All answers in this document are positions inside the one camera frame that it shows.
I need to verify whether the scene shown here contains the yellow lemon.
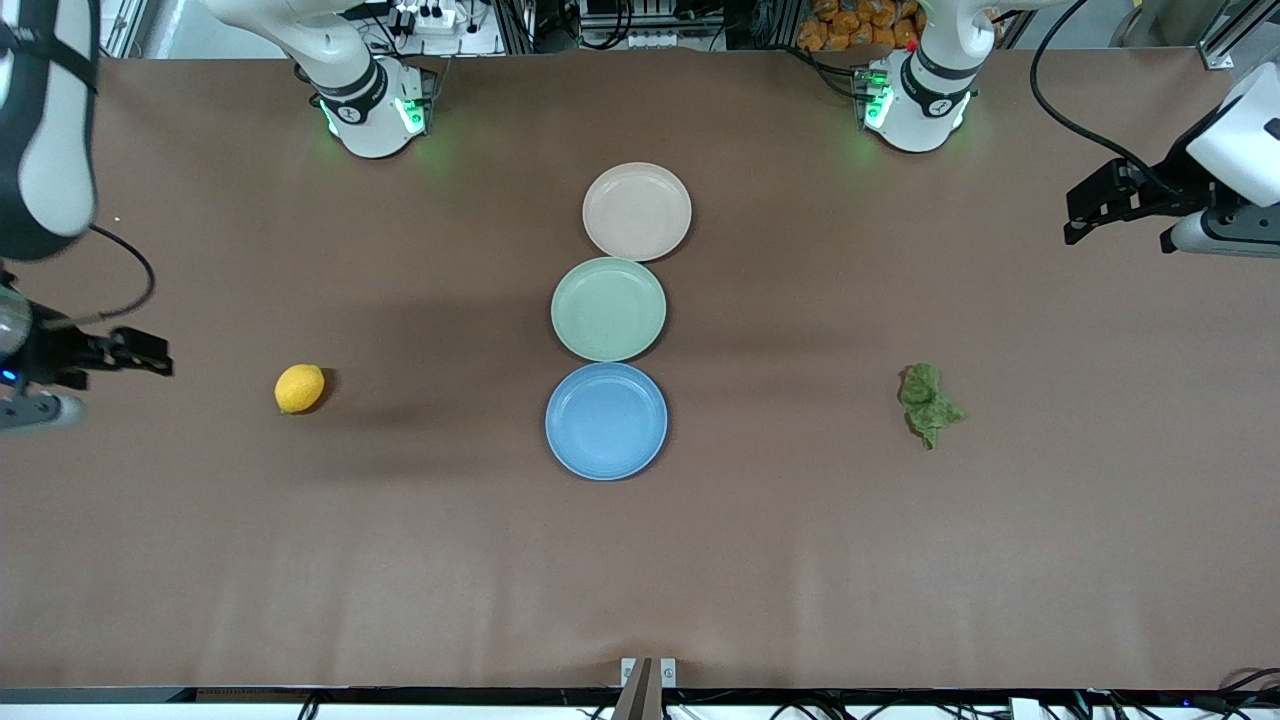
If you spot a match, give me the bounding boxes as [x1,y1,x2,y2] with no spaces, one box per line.
[274,363,327,416]

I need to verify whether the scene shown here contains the green lettuce leaf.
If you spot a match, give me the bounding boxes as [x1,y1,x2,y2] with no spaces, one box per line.
[897,362,967,451]

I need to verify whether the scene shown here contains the orange snack bags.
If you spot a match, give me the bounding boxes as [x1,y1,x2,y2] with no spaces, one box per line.
[796,0,923,53]

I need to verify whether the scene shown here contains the white power strip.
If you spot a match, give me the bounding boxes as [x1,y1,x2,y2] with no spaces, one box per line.
[386,0,463,37]

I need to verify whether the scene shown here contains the beige round plate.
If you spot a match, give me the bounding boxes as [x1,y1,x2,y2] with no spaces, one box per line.
[582,162,693,263]

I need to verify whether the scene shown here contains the blue round plate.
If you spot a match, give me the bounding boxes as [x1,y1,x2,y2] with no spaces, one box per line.
[544,362,669,482]

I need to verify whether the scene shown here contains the green round plate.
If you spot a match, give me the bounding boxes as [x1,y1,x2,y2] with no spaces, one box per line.
[550,257,668,363]

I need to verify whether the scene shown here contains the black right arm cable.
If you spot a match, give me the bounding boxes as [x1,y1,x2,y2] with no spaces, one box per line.
[40,224,157,331]

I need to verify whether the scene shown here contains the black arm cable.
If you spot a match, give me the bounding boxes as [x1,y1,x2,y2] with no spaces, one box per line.
[1029,0,1193,197]
[40,224,157,331]

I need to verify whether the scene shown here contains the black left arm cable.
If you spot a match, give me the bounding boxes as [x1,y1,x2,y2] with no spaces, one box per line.
[1029,0,1193,197]

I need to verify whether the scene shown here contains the aluminium frame post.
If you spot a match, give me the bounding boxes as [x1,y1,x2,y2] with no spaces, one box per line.
[98,0,151,59]
[1198,0,1280,71]

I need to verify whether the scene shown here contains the brown camera mount bracket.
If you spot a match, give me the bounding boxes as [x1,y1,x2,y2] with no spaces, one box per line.
[610,657,678,720]

